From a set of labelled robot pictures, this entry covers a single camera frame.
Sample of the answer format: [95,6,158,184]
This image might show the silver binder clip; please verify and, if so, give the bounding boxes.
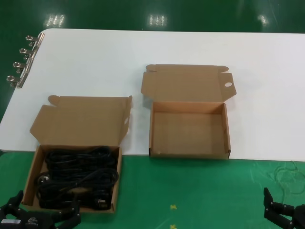
[12,59,33,74]
[19,46,40,61]
[6,73,27,89]
[25,33,46,48]

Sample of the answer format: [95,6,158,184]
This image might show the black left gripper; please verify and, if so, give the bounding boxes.
[0,190,82,229]

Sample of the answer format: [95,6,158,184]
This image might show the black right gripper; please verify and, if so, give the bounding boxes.
[263,187,305,229]

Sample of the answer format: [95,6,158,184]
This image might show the cardboard box with round-holed lid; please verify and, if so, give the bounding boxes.
[140,63,237,160]

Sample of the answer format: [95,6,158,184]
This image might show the green table cloth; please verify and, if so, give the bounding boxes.
[0,147,305,229]

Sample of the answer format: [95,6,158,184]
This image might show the cardboard box with notched lid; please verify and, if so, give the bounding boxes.
[20,94,133,213]

